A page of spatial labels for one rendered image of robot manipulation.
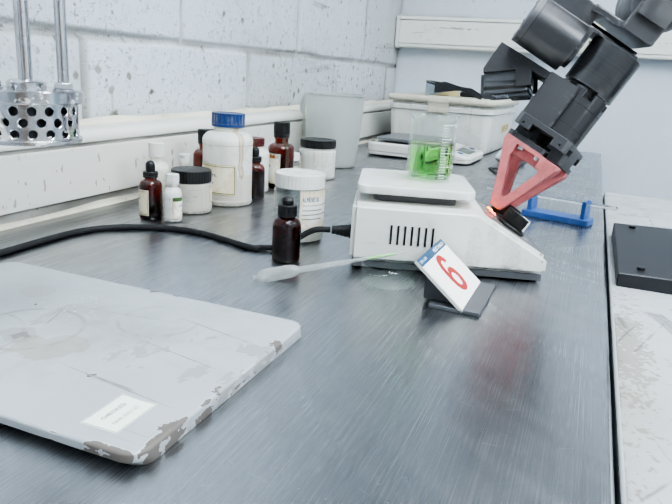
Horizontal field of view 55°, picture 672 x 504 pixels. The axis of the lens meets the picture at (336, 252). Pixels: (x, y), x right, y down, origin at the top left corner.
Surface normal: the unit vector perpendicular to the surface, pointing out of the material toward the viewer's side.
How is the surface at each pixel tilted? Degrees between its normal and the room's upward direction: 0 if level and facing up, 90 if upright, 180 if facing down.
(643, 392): 0
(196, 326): 0
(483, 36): 90
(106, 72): 90
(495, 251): 90
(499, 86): 77
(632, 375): 0
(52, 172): 90
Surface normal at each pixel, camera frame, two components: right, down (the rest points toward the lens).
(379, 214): -0.08, 0.27
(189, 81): 0.93, 0.15
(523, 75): -0.45, 0.00
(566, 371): 0.06, -0.96
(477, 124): -0.43, 0.28
